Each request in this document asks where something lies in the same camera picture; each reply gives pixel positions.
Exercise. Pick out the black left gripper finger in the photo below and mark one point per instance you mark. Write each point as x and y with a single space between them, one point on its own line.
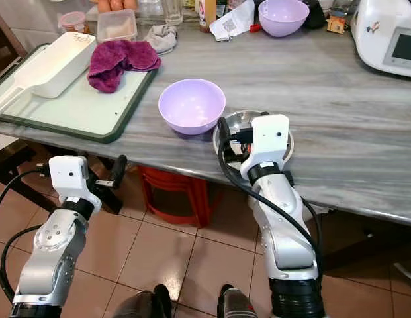
121 169

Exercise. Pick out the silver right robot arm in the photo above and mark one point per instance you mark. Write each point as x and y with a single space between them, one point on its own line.
284 232

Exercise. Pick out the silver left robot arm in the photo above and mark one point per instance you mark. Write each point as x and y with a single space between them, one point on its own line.
51 248

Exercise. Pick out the stainless steel bowl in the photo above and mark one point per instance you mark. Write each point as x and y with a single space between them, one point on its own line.
238 119

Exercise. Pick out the red plastic stool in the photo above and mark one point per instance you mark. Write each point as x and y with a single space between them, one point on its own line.
172 195

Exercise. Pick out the lilac plastic bowl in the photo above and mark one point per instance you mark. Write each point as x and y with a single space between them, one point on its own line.
192 106
283 16

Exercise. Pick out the white tray with green rim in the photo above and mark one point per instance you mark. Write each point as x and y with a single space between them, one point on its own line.
79 109

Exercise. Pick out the dark wooden chair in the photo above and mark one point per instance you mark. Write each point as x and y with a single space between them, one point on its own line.
6 172

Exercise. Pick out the magenta towel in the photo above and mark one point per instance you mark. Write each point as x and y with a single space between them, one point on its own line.
119 63

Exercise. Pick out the white paper with QR code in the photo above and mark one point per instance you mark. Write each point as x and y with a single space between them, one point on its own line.
231 25

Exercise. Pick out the white plastic scoop container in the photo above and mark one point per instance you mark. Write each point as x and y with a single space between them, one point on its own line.
56 63

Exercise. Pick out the robot left leg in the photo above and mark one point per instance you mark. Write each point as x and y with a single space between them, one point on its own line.
145 306

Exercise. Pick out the robot leg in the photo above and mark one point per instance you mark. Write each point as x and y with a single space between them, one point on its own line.
145 306
238 306

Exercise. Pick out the grey cloth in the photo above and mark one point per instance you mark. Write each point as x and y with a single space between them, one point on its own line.
162 38

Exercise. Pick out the brown sauce bottle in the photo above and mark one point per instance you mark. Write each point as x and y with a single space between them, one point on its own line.
207 16

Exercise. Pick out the clear plastic food container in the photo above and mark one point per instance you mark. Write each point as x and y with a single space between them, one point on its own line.
116 26

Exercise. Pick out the clear drinking glass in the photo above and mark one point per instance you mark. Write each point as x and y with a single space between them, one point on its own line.
172 12

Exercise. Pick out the small jar with pink lid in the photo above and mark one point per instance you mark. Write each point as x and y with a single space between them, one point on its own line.
73 21

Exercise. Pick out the robot right leg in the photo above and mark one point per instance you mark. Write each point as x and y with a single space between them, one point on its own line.
238 306

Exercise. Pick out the white kitchen appliance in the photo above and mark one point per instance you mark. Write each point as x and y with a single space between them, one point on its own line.
384 33

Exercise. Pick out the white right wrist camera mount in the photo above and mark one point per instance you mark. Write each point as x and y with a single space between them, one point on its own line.
271 139

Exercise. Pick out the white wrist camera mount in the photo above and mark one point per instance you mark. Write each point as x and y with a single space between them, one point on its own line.
67 175
271 139

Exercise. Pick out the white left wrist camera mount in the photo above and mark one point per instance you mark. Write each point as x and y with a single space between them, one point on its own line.
67 175

